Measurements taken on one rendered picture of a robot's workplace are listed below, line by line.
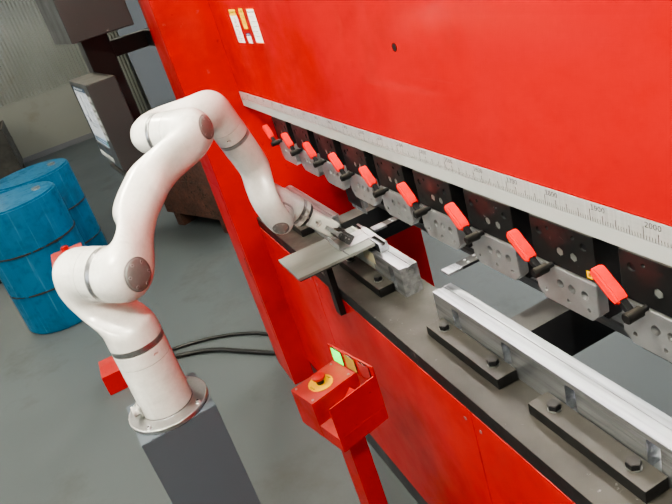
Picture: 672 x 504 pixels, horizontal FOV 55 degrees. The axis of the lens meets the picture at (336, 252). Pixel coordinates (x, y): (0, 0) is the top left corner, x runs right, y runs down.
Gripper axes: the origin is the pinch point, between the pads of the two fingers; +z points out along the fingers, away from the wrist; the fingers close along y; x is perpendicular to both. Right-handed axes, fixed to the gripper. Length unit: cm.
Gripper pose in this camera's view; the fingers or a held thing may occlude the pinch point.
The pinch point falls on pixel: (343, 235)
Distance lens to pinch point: 203.8
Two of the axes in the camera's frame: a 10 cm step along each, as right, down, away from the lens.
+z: 7.7, 3.9, 5.0
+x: -4.9, 8.7, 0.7
